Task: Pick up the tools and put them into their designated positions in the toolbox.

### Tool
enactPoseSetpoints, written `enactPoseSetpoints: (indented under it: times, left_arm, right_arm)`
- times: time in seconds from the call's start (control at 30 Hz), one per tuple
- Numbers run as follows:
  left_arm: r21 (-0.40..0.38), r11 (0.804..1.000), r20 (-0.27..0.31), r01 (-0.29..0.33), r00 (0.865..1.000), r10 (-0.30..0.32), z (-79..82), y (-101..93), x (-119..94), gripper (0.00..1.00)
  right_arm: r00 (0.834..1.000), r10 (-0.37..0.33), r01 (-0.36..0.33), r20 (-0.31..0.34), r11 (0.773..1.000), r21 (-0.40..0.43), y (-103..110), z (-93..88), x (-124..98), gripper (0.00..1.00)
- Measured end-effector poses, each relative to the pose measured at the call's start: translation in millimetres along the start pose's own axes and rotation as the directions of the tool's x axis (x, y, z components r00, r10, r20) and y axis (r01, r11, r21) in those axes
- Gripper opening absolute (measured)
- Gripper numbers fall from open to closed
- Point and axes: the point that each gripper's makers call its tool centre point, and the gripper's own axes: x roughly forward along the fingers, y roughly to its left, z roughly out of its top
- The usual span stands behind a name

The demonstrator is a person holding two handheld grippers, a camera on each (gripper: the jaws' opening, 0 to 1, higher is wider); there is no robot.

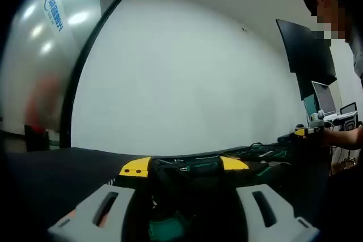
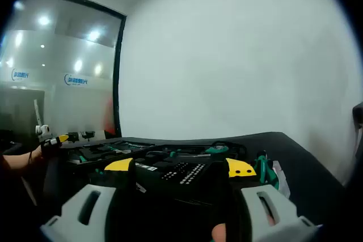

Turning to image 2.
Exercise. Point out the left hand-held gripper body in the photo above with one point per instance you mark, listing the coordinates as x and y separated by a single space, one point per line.
44 131

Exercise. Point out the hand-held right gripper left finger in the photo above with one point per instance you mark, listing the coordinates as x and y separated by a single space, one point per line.
85 213

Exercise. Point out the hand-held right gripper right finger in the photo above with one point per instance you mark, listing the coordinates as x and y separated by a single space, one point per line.
283 216

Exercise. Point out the green combination pliers tool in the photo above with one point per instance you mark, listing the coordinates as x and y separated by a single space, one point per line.
265 168

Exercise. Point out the black toolbox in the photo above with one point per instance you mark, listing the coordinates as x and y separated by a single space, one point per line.
150 179

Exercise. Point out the set of silver socket bits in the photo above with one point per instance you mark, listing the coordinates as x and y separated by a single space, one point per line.
184 178

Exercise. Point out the person's left hand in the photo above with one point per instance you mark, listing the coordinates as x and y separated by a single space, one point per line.
49 150

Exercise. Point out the person's right hand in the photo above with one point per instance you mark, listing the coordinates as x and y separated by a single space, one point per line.
219 233

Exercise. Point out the blue logo sticker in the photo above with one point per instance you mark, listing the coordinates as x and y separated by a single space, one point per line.
76 79
21 74

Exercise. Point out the frosted glass partition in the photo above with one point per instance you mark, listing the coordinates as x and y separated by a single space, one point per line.
56 55

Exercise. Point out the black draped object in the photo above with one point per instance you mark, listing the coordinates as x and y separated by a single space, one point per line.
358 125

